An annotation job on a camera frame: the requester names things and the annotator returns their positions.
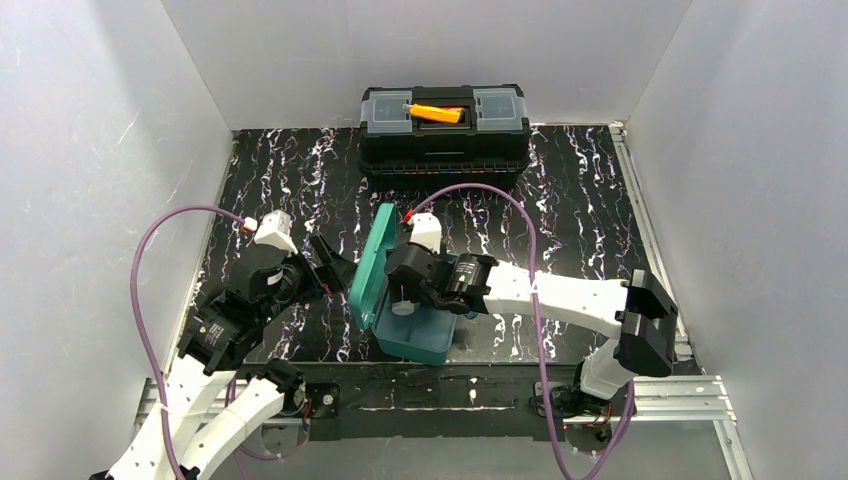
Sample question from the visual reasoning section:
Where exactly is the white medicine bottle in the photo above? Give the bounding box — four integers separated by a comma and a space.
391, 300, 417, 316

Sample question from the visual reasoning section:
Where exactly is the green medicine box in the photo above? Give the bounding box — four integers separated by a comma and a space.
348, 203, 478, 368

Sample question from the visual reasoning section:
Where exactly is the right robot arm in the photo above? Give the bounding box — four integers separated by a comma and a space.
384, 242, 678, 401

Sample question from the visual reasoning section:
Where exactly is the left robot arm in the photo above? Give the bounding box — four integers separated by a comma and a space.
94, 234, 356, 479

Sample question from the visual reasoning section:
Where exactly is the black toolbox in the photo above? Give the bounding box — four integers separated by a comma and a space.
359, 84, 531, 188

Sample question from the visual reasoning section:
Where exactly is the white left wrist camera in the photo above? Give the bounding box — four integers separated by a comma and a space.
242, 209, 299, 255

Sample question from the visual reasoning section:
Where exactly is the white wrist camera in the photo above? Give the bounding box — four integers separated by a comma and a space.
242, 209, 299, 255
406, 212, 443, 255

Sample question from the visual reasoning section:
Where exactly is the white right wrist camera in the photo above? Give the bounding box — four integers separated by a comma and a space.
406, 212, 443, 255

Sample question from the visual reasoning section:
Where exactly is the orange toolbox handle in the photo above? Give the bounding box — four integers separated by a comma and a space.
407, 103, 464, 124

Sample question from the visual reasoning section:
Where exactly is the aluminium rail frame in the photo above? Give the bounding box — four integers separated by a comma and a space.
125, 122, 757, 480

